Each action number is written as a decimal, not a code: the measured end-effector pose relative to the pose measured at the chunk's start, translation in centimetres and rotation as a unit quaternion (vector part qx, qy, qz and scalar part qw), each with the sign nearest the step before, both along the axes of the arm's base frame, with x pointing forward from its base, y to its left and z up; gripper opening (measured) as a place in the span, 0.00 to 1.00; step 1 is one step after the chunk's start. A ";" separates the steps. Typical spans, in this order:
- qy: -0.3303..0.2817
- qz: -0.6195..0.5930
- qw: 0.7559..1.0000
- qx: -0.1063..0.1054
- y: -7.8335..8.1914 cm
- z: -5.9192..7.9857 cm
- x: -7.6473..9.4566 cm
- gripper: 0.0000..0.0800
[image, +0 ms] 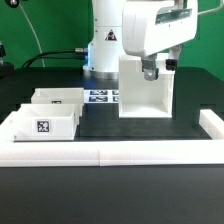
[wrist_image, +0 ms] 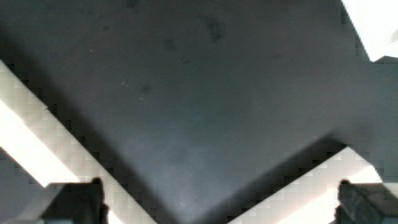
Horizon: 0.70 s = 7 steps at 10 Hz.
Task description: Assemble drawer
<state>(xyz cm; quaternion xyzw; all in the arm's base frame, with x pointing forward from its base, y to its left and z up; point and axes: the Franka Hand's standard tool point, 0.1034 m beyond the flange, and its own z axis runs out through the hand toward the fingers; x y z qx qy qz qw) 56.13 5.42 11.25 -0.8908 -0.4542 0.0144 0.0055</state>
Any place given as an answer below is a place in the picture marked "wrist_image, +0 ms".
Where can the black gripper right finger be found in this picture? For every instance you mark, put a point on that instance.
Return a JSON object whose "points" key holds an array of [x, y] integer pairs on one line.
{"points": [[369, 203]]}

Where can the white foam border frame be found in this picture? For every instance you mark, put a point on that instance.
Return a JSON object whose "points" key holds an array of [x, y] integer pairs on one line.
{"points": [[54, 158]]}

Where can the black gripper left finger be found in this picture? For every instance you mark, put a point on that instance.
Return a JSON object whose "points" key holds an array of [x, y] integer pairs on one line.
{"points": [[77, 206]]}

